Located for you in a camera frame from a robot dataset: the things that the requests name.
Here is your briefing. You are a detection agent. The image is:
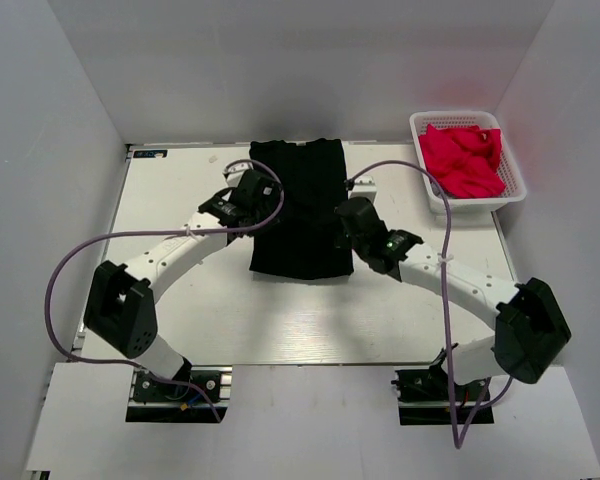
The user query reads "black t shirt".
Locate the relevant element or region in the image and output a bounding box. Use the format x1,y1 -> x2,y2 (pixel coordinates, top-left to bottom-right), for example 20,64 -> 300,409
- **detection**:
249,138 -> 354,280

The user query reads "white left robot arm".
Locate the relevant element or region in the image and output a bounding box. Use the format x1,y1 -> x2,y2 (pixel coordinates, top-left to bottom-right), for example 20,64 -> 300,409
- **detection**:
84,162 -> 284,399

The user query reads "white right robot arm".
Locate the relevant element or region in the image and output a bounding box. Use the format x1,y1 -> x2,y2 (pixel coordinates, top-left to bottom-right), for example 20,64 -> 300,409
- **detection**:
336,197 -> 572,399

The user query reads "red t shirt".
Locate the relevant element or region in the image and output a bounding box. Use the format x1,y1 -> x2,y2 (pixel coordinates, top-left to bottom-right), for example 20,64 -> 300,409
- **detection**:
418,124 -> 506,199

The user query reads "blue label sticker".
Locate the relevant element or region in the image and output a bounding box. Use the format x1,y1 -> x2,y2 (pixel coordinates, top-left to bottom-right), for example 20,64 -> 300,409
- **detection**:
132,149 -> 168,159

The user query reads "white perforated plastic basket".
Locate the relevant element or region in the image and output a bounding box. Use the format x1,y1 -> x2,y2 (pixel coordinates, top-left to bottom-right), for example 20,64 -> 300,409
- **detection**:
409,110 -> 526,213

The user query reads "white front cover panel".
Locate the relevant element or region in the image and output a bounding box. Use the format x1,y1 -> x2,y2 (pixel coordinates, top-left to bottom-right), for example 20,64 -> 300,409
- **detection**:
27,364 -> 600,479

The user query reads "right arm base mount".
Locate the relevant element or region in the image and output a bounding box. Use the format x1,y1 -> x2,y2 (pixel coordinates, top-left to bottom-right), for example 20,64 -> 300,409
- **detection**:
391,366 -> 486,426

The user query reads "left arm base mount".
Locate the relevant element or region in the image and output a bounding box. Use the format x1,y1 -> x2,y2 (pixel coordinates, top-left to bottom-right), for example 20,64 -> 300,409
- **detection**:
125,366 -> 232,424

